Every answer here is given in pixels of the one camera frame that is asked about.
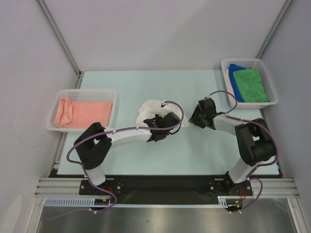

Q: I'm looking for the white towel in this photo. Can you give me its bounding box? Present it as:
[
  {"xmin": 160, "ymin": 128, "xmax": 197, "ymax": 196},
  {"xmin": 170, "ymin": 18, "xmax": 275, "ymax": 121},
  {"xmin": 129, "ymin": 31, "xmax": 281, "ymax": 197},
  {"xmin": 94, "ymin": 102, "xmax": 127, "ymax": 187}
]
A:
[{"xmin": 135, "ymin": 100, "xmax": 192, "ymax": 128}]

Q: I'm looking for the pink terry towel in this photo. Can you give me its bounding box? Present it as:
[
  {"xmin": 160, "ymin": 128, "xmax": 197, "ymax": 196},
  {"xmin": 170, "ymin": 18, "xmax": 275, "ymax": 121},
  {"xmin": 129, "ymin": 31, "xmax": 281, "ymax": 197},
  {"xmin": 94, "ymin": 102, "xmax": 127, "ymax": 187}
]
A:
[{"xmin": 54, "ymin": 98, "xmax": 113, "ymax": 129}]

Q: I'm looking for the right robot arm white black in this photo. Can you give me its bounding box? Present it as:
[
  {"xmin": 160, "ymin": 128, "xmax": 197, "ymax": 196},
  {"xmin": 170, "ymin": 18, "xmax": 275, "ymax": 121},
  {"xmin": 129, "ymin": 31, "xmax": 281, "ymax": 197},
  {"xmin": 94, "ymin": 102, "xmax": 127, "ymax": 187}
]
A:
[{"xmin": 189, "ymin": 98, "xmax": 279, "ymax": 195}]

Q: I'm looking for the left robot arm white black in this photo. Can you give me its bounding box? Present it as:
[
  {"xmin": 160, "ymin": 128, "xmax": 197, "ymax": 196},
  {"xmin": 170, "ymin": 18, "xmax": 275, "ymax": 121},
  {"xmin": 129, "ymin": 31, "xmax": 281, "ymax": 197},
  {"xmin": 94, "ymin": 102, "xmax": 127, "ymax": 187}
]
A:
[{"xmin": 73, "ymin": 112, "xmax": 182, "ymax": 194}]

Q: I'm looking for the white basket with towels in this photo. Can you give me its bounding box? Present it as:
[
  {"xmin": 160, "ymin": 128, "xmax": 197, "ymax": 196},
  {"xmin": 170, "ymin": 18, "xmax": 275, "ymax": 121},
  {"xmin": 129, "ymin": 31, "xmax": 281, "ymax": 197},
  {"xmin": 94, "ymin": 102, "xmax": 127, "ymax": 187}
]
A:
[{"xmin": 221, "ymin": 58, "xmax": 278, "ymax": 109}]

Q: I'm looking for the light pink towel in basket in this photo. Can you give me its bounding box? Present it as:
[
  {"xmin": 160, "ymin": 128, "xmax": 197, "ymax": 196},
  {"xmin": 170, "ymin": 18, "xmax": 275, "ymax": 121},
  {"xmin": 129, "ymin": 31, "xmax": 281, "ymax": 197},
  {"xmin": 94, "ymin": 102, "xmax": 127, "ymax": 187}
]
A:
[{"xmin": 225, "ymin": 68, "xmax": 235, "ymax": 96}]

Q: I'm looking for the blue towel in basket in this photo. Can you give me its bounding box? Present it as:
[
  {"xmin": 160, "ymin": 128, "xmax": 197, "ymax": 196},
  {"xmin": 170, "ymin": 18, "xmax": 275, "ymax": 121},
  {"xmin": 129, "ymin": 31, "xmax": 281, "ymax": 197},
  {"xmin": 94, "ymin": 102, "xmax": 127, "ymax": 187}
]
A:
[{"xmin": 228, "ymin": 64, "xmax": 246, "ymax": 102}]

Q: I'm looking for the green towel in basket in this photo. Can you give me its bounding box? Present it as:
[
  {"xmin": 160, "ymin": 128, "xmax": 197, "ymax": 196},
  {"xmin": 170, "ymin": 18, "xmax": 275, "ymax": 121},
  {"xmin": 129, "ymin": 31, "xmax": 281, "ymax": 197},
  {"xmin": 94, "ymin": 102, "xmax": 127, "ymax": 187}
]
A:
[{"xmin": 233, "ymin": 68, "xmax": 269, "ymax": 102}]

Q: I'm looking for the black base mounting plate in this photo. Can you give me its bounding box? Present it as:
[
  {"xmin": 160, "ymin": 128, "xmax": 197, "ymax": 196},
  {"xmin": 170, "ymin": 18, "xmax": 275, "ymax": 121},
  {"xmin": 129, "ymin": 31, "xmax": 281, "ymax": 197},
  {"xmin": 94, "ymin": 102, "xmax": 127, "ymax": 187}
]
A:
[{"xmin": 48, "ymin": 169, "xmax": 284, "ymax": 205}]

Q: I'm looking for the empty white plastic basket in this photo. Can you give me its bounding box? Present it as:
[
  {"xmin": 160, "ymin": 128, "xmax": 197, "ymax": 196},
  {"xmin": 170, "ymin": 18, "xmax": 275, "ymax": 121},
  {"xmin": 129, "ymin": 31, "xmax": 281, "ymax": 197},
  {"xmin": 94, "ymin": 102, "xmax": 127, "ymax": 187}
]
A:
[{"xmin": 46, "ymin": 89, "xmax": 117, "ymax": 132}]

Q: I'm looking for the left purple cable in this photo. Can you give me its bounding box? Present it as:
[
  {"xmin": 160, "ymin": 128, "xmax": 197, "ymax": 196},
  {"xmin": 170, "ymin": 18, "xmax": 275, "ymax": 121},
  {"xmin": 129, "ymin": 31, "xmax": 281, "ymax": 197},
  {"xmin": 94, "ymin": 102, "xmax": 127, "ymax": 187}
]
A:
[{"xmin": 67, "ymin": 100, "xmax": 185, "ymax": 220}]

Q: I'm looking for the purple cable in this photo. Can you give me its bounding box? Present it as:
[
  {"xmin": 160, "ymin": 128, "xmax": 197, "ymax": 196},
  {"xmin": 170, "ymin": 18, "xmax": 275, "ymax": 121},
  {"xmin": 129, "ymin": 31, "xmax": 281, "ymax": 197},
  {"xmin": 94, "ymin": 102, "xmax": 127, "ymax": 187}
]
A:
[
  {"xmin": 208, "ymin": 91, "xmax": 280, "ymax": 214},
  {"xmin": 67, "ymin": 100, "xmax": 185, "ymax": 220}
]

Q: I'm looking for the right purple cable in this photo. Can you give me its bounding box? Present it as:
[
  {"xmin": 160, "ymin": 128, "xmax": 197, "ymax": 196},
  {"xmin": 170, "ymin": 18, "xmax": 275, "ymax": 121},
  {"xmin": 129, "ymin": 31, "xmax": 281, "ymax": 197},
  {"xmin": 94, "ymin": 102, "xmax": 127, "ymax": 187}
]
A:
[{"xmin": 208, "ymin": 91, "xmax": 280, "ymax": 214}]

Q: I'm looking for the white slotted cable duct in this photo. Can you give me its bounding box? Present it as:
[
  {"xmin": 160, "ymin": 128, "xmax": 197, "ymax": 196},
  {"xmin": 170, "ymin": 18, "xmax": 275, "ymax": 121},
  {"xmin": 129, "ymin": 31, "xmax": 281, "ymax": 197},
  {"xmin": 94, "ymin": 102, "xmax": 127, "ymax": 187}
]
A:
[{"xmin": 44, "ymin": 197, "xmax": 232, "ymax": 208}]

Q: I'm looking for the right aluminium corner post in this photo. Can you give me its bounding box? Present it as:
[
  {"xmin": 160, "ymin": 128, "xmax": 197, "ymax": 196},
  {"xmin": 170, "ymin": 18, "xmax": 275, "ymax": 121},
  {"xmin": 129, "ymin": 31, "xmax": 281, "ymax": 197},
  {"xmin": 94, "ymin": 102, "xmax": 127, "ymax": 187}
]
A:
[{"xmin": 256, "ymin": 0, "xmax": 295, "ymax": 59}]

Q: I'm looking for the aluminium corner post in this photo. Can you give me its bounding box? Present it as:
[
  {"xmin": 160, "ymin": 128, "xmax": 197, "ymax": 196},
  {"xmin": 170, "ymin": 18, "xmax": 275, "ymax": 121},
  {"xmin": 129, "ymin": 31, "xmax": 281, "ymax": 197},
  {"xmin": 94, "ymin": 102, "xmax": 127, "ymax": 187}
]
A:
[
  {"xmin": 256, "ymin": 0, "xmax": 295, "ymax": 59},
  {"xmin": 35, "ymin": 0, "xmax": 81, "ymax": 77}
]

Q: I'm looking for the left aluminium corner post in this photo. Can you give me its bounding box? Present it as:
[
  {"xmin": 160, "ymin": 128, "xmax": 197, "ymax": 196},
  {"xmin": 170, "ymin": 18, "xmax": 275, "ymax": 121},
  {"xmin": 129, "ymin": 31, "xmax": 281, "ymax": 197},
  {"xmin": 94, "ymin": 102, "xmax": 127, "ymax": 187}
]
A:
[{"xmin": 35, "ymin": 0, "xmax": 81, "ymax": 77}]

